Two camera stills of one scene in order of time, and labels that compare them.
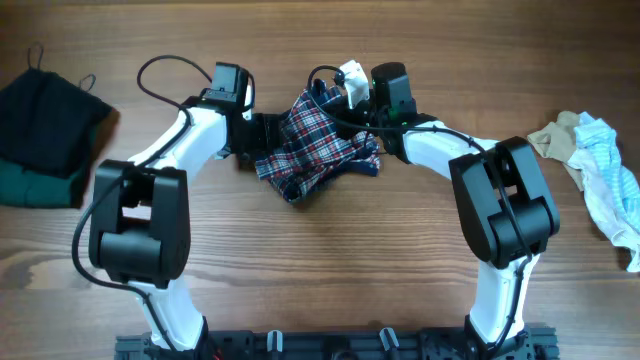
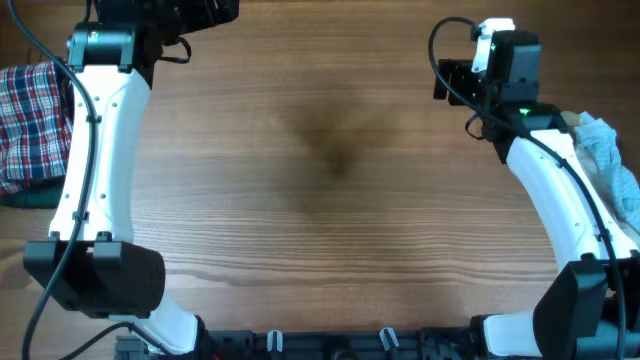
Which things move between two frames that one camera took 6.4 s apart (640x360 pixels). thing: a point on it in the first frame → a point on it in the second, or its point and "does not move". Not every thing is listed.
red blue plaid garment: (313, 148) → (36, 121)
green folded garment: (19, 186) does not move
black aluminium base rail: (337, 345) does not move
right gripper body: (364, 113) → (471, 85)
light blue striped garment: (612, 188) does not move
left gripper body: (254, 136) → (179, 17)
